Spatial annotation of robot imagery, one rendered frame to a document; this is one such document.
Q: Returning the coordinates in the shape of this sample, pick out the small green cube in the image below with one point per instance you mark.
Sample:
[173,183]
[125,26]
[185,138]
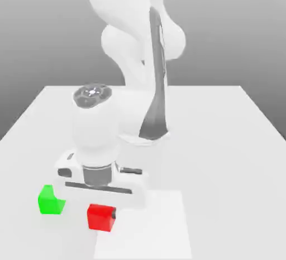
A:
[49,204]

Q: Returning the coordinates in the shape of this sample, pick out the small red cube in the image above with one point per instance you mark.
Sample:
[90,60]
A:
[99,218]

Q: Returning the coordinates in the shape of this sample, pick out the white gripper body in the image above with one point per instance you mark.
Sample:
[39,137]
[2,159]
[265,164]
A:
[100,194]

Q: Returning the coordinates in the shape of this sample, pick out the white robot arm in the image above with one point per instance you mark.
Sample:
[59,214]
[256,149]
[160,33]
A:
[96,130]

